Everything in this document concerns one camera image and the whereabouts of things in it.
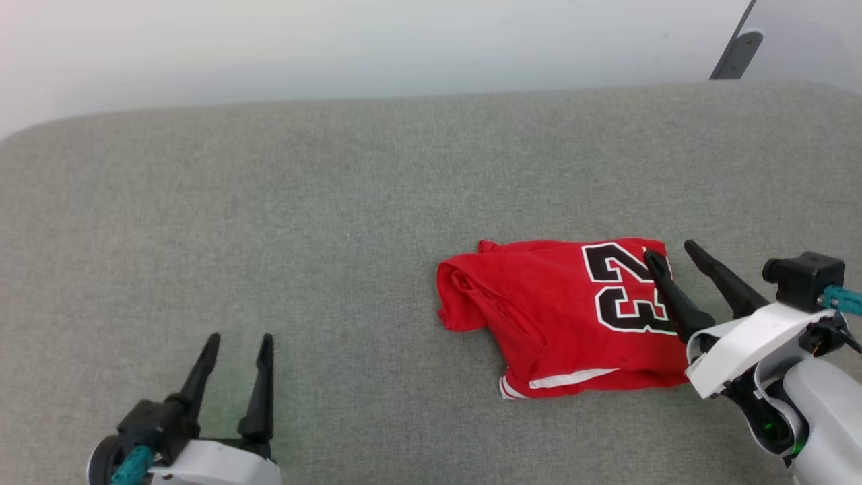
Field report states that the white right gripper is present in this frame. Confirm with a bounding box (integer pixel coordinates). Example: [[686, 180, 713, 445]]
[[642, 240, 837, 399]]

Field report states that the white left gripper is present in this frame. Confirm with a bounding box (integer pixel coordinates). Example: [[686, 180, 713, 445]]
[[145, 333, 283, 485]]

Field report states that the red basketball jersey number 23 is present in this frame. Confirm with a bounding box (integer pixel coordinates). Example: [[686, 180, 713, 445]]
[[436, 237, 694, 401]]

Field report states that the grey fabric sofa cushion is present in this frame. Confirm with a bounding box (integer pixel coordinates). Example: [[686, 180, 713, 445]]
[[0, 81, 862, 485]]

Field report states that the teal left camera connector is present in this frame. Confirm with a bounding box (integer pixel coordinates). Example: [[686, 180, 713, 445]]
[[120, 444, 155, 485]]

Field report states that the teal camera connector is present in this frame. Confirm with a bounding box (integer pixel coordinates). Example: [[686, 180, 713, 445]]
[[120, 444, 155, 485], [822, 284, 862, 317]]

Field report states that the teal right camera connector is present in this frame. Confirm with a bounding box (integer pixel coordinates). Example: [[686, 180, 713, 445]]
[[822, 284, 862, 317]]

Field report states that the dark grey metal bracket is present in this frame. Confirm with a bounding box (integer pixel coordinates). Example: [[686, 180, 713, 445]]
[[710, 30, 764, 81]]

